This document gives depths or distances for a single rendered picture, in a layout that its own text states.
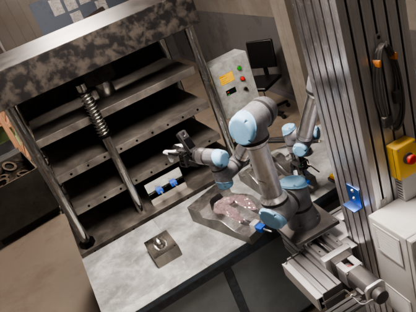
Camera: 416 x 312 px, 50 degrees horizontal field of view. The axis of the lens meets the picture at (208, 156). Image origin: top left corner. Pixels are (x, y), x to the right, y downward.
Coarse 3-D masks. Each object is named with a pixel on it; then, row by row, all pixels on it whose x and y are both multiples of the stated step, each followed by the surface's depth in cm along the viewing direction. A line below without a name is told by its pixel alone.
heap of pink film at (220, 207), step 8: (224, 200) 266; (232, 200) 262; (240, 200) 257; (248, 200) 257; (216, 208) 262; (224, 208) 257; (232, 208) 253; (248, 208) 254; (256, 208) 255; (232, 216) 249; (240, 216) 250
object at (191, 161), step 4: (180, 148) 210; (196, 148) 203; (184, 152) 205; (180, 156) 209; (184, 156) 205; (188, 156) 207; (192, 156) 202; (180, 160) 210; (184, 160) 206; (188, 160) 207; (192, 160) 206; (180, 164) 210; (184, 164) 208; (192, 164) 207; (196, 164) 204; (200, 164) 205
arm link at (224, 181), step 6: (228, 168) 199; (234, 168) 201; (216, 174) 197; (222, 174) 196; (228, 174) 198; (234, 174) 201; (216, 180) 199; (222, 180) 198; (228, 180) 199; (222, 186) 199; (228, 186) 200
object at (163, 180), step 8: (168, 168) 312; (176, 168) 309; (152, 176) 310; (160, 176) 306; (168, 176) 309; (176, 176) 311; (136, 184) 345; (144, 184) 303; (152, 184) 305; (160, 184) 308; (168, 184) 310; (176, 184) 313; (184, 184) 316; (144, 192) 320; (152, 192) 307; (168, 192) 312; (176, 192) 315; (152, 200) 309; (160, 200) 311
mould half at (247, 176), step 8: (280, 160) 279; (288, 160) 279; (248, 168) 281; (288, 168) 275; (240, 176) 293; (248, 176) 279; (280, 176) 270; (312, 176) 258; (248, 184) 287; (256, 184) 273; (312, 184) 259; (312, 192) 260
